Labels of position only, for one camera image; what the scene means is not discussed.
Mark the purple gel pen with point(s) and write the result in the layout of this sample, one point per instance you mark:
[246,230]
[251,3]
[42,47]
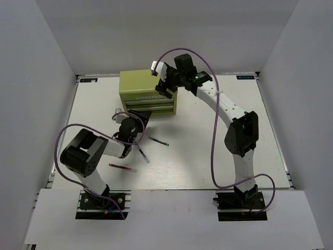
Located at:
[143,154]

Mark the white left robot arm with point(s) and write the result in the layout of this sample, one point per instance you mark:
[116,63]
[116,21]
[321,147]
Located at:
[83,153]

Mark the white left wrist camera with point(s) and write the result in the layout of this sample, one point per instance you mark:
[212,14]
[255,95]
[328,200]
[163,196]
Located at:
[119,116]

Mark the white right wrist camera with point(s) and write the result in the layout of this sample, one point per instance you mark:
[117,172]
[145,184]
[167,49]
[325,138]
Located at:
[159,69]

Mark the green gel pen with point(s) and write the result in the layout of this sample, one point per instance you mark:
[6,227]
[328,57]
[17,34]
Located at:
[158,141]

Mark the red gel pen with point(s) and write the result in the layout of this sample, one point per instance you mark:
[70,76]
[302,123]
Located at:
[123,168]

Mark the green metal drawer cabinet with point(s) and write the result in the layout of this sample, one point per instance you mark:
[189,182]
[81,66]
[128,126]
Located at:
[140,84]

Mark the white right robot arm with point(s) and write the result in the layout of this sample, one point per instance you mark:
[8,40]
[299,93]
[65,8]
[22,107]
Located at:
[242,127]

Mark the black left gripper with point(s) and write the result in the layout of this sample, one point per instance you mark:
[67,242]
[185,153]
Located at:
[144,115]

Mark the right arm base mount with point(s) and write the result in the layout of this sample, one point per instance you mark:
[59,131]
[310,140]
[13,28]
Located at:
[230,209]

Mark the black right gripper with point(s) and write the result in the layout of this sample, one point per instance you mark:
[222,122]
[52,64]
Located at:
[169,71]

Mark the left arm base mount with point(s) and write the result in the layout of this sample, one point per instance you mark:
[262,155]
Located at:
[91,207]

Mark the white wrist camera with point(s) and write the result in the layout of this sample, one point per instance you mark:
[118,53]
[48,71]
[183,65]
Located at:
[119,116]
[159,69]

